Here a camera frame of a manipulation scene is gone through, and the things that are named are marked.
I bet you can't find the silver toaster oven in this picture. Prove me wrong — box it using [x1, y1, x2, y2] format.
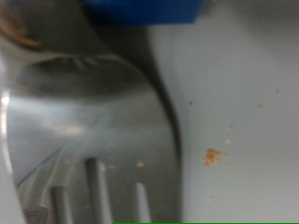
[0, 0, 299, 224]

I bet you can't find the metal spatula with blue block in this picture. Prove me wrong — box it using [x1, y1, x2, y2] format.
[0, 0, 204, 224]

